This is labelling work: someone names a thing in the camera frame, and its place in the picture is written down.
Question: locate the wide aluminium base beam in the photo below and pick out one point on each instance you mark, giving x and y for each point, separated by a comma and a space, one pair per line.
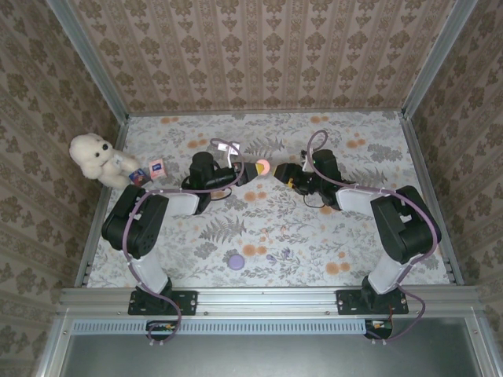
267, 300

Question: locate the pink earbud charging case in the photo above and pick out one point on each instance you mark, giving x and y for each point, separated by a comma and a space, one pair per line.
264, 167

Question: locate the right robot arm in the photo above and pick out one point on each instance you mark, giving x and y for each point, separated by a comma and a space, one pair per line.
404, 231

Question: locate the purple earbud charging case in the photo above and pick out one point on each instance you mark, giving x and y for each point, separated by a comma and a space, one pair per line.
236, 262

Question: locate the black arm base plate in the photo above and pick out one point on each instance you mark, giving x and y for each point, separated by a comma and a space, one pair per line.
346, 302
188, 302

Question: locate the white teddy bear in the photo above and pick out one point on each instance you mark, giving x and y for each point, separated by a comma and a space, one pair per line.
98, 161

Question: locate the pink Tempo tissue pack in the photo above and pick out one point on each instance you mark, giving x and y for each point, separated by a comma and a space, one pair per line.
157, 169

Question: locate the aluminium corner post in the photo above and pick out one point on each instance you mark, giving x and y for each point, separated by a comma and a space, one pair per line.
436, 59
90, 63

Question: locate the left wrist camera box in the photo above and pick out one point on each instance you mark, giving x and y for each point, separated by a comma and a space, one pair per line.
228, 151

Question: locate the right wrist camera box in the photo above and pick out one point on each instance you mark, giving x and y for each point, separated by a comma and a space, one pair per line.
307, 159

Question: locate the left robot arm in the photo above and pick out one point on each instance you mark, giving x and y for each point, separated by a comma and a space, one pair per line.
133, 228

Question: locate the grey metal sheet panel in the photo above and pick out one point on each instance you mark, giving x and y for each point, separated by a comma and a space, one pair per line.
267, 357

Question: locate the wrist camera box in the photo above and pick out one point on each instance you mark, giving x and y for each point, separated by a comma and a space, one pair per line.
228, 151
307, 159

